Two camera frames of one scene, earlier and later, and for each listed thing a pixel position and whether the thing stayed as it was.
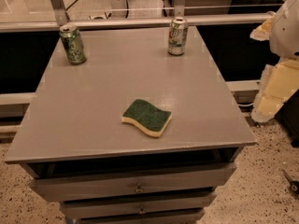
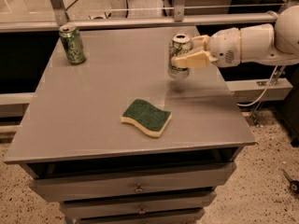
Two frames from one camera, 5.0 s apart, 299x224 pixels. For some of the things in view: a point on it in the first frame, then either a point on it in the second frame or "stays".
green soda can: [73, 44] stays
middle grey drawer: [104, 207] stays
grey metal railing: [57, 16] stays
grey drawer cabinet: [133, 134] stays
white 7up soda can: [177, 35] -> [180, 44]
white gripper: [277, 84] -> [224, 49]
